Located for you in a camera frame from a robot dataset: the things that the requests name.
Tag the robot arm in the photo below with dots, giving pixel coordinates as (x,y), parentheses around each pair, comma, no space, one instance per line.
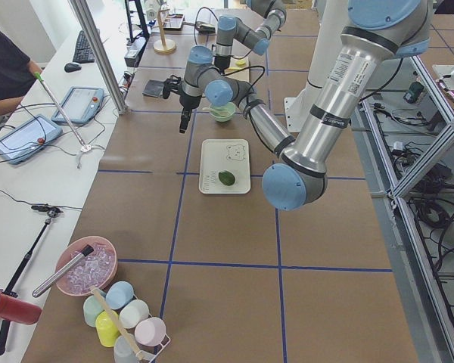
(230,28)
(354,39)

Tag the wooden cutting board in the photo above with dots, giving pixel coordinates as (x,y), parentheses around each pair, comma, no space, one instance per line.
(236,72)

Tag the far teach pendant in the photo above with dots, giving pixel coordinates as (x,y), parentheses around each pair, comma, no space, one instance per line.
(81,103)

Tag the red cylinder bottle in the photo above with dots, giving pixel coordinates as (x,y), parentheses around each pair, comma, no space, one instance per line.
(16,310)

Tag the wooden mug tree stand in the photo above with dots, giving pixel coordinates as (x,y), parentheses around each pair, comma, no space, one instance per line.
(163,45)

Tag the pink plastic cup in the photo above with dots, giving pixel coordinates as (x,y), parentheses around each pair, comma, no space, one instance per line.
(150,332)

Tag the grey folded cloth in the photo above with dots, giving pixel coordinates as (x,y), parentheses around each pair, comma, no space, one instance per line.
(156,89)

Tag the pink ice bowl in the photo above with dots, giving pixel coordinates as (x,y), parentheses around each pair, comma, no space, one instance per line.
(96,270)

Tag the metal rod in ice bowl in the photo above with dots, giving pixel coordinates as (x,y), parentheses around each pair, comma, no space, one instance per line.
(53,279)

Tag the black computer mouse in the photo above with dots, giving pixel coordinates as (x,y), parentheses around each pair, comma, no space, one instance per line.
(72,67)

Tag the black tripod stick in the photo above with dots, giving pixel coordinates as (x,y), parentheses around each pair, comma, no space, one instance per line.
(51,212)

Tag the green plastic cup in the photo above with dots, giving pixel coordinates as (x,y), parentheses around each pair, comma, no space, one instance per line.
(91,310)

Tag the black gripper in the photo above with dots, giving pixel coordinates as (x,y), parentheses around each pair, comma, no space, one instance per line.
(222,63)
(189,101)

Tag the clear plastic cup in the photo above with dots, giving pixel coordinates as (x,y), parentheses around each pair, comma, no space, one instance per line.
(122,352)

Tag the white wire cup rack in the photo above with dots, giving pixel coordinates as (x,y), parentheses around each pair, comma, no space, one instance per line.
(152,352)

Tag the white plastic cup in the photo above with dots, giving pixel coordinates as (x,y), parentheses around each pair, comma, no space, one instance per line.
(134,312)

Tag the blue plastic cup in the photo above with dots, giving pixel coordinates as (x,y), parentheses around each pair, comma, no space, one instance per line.
(119,295)

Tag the cream bear serving tray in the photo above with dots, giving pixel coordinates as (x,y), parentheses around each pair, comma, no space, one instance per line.
(224,167)

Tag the aluminium frame post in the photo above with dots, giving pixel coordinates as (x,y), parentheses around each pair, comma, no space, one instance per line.
(87,23)

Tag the yellow plastic cup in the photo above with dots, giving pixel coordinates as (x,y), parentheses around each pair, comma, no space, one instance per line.
(106,330)

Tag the mint green bowl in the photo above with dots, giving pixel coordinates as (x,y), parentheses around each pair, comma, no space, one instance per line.
(230,107)

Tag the person in black shirt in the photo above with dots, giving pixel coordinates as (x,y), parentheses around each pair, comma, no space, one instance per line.
(17,75)

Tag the black keyboard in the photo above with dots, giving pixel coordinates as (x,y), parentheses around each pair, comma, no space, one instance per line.
(83,53)

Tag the near teach pendant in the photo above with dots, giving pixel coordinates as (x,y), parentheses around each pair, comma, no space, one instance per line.
(28,139)

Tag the teach pendant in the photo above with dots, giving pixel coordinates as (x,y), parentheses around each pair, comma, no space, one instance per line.
(81,103)
(28,139)

